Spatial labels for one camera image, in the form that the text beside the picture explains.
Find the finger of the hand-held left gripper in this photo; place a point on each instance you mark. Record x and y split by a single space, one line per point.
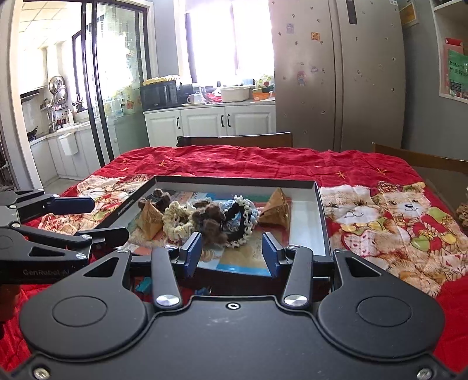
71 205
106 234

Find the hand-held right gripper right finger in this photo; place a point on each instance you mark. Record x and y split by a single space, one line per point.
271 255

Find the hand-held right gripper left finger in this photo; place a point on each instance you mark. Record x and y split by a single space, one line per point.
192 255

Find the brown fuzzy scrunchie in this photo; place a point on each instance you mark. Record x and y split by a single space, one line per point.
212 226

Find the cream ruffled scrunchie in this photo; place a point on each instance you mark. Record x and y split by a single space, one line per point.
176 219

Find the black tray with white inside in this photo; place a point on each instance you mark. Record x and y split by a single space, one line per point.
307 234

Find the brown pyramid packet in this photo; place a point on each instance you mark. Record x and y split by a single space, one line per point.
276 210
150 221

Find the dark scrunchie with lace trim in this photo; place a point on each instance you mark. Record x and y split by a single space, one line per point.
243 215

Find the dark brown scrunchie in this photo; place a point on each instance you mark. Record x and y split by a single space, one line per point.
161 197

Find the white hanging bin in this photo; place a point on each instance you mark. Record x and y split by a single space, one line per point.
68 143

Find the red bear printed blanket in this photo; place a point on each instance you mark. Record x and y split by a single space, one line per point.
365 171

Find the white kitchen cabinet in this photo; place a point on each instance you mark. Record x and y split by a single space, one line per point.
204 124

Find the glass sliding door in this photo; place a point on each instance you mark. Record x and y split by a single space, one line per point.
109 73

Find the black microwave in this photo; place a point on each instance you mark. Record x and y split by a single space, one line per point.
159 95

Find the yellow lace cover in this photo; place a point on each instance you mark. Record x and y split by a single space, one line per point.
161 79

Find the white mug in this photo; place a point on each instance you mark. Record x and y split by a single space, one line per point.
195 98

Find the black small appliance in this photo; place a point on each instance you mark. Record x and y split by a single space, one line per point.
185 94

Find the orange box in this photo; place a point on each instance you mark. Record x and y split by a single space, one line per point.
262 96

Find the white plastic basket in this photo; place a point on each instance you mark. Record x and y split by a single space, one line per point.
236 94

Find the plush toy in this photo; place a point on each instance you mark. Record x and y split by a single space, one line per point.
264 83

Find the silver double door refrigerator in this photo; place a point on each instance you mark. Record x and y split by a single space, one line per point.
329 73

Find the green poster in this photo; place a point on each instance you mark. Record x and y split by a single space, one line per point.
459 73

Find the red folder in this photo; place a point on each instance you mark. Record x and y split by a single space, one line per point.
453 43

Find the white wall shelf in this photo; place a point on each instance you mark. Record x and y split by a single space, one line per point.
437 54

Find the yellow wall sign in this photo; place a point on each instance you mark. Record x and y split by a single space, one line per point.
408 12

